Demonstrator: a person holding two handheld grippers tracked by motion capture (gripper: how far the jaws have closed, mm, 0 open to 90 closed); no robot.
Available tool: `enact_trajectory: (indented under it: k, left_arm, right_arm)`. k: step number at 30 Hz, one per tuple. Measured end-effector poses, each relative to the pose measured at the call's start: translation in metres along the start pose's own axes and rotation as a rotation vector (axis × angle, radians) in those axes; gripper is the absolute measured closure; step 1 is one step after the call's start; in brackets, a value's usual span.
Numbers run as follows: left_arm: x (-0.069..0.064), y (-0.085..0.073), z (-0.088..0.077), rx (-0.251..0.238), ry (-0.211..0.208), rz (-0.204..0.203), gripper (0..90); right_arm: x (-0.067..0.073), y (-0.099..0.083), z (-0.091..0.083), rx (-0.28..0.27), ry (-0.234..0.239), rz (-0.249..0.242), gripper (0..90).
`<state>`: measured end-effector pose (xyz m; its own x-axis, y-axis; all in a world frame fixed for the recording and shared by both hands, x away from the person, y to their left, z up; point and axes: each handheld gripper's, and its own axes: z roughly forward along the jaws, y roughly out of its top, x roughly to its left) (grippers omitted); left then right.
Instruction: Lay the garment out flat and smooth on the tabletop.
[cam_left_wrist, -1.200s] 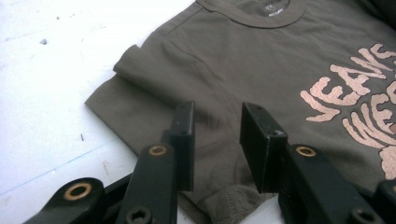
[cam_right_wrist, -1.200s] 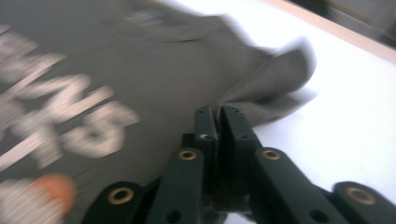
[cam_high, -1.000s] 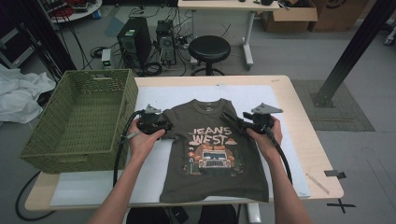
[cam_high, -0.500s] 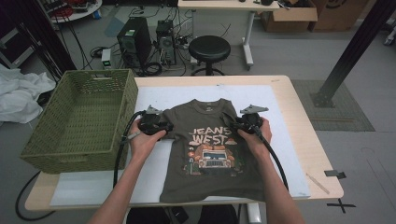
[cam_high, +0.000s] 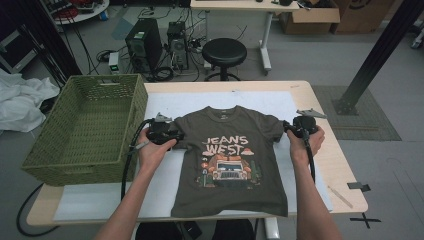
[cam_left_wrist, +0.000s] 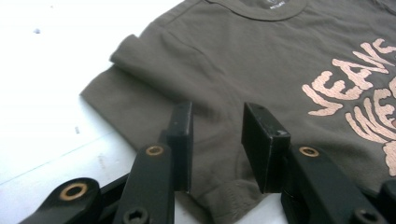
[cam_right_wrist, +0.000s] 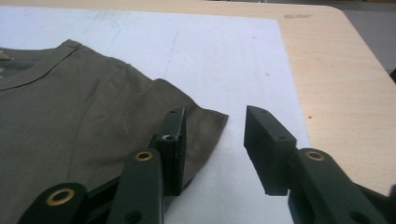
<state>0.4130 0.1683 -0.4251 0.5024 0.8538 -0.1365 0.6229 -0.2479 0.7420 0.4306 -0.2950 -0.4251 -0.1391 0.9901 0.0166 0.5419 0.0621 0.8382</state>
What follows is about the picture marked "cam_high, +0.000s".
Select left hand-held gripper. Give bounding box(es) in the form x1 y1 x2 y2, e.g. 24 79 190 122
145 112 185 146

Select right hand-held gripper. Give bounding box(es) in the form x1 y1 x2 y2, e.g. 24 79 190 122
292 108 328 139

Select dark olive printed t-shirt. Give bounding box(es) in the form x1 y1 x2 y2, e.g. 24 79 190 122
169 105 290 219

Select green woven basket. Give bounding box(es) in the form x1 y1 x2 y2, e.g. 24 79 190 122
21 73 149 187

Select person's left hand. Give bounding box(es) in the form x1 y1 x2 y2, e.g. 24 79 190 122
137 128 178 173

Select person's right hand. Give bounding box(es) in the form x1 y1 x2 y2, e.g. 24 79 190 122
286 125 326 165

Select white foam mat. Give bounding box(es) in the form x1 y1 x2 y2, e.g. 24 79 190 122
53 91 334 223

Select grey floor mat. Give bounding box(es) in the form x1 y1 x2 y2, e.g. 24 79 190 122
311 85 403 142

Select black tape piece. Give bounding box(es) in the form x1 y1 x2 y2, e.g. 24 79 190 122
346 181 372 193

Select small white power unit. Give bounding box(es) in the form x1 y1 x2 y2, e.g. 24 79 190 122
108 51 120 75

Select open-sided computer tower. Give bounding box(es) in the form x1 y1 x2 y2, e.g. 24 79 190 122
166 21 190 71

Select black computer tower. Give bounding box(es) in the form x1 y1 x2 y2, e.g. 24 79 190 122
124 18 164 75

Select black round stool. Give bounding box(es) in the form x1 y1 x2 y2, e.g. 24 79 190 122
201 37 248 82

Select open cardboard box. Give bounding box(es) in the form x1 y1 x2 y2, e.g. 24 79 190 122
279 5 341 35

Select person's dark trousers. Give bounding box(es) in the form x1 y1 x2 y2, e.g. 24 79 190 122
134 219 256 240

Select tall printed cardboard box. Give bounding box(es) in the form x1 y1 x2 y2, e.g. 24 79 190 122
329 0 405 35

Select black stand legs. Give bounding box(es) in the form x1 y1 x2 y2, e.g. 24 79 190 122
19 23 83 88

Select white-legged wooden desk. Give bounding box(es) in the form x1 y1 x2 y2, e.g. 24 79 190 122
189 0 301 76

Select round white table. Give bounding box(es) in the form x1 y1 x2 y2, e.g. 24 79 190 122
39 0 110 26

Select white crumpled cloth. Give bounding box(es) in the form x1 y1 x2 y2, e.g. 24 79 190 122
0 68 61 134

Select right hand-held gripper black cable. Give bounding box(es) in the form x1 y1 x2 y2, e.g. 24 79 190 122
282 119 317 184

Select hand-held gripper black cable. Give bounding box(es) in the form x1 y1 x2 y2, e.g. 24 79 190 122
282 119 317 184
120 118 156 202

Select left hand-held gripper black cable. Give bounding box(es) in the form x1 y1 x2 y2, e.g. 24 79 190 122
120 118 156 202

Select coiled black cable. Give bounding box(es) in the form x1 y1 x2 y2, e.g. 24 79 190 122
150 66 175 83

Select black metal post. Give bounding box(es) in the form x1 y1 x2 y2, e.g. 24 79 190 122
331 0 424 116

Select black floor cable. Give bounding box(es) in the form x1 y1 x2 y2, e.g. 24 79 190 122
15 183 61 238

